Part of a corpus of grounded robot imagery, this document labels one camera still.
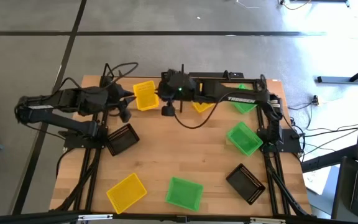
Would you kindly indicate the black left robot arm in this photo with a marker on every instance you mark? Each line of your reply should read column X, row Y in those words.
column 57, row 119

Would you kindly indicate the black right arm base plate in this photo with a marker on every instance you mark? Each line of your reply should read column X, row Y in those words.
column 291, row 141

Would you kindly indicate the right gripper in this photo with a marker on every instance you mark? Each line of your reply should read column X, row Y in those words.
column 179, row 84

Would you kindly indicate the white paper sheet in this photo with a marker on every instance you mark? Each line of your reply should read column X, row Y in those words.
column 314, row 182

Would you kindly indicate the yellow plastic basket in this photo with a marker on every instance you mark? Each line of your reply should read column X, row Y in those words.
column 202, row 107
column 146, row 96
column 126, row 193

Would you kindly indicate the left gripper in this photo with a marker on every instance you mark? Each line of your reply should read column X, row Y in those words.
column 113, row 96

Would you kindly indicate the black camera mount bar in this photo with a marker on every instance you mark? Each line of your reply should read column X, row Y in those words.
column 42, row 219

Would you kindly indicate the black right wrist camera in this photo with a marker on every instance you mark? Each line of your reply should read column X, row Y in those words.
column 168, row 111

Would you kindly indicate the green plastic basket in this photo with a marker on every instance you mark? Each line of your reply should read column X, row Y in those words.
column 244, row 108
column 244, row 138
column 184, row 193

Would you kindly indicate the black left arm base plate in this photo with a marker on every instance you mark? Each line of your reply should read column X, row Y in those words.
column 76, row 143

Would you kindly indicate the small black floor device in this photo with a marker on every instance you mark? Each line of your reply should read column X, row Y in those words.
column 315, row 99

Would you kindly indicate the black side desk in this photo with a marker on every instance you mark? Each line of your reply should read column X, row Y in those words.
column 342, row 186

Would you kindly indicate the black metal divider frame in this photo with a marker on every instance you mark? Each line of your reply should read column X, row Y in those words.
column 181, row 107

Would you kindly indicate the black aluminium table frame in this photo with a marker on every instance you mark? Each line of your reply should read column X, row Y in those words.
column 270, row 186

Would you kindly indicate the black desk leg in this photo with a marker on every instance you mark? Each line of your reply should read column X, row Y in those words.
column 334, row 79

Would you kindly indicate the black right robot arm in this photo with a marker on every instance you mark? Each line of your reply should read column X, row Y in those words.
column 222, row 90

